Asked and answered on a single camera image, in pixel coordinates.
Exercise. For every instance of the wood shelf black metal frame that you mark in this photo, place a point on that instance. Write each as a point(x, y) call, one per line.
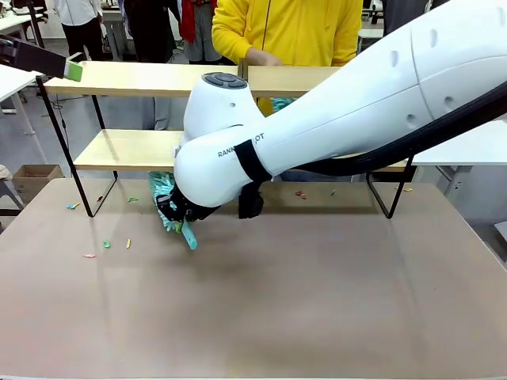
point(119, 79)

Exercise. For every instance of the bystander white black top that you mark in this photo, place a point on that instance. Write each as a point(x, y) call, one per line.
point(81, 23)

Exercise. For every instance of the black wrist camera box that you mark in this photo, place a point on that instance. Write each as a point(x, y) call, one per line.
point(250, 202)

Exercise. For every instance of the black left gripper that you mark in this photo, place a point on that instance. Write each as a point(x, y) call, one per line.
point(8, 49)

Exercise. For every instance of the person right hand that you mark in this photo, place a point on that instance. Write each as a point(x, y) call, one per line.
point(266, 59)

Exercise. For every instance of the brown cardboard box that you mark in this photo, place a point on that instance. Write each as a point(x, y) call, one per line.
point(35, 178)

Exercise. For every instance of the person right forearm yellow sleeve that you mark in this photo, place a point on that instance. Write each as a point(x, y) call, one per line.
point(233, 49)

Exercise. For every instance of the white background desk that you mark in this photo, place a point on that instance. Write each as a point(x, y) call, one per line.
point(17, 23)
point(370, 33)

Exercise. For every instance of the pink paper scrap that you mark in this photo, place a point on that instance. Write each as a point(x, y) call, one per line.
point(89, 255)

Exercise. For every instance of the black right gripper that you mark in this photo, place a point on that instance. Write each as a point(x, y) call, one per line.
point(192, 205)

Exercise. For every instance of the person in yellow hoodie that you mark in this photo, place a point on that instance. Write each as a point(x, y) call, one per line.
point(297, 23)

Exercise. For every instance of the yellow teal paper scrap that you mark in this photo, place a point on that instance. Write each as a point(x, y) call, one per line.
point(73, 206)

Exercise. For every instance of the bystander red jacket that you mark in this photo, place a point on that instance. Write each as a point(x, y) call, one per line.
point(198, 23)

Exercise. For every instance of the white side table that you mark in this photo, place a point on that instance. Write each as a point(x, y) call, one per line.
point(16, 83)
point(463, 146)

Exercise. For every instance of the teal microfibre duster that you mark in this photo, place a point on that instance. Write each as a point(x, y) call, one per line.
point(282, 105)
point(160, 190)

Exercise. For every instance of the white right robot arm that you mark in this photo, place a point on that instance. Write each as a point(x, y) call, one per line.
point(356, 99)

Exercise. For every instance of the bystander dark clothes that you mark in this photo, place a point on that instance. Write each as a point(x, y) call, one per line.
point(148, 27)

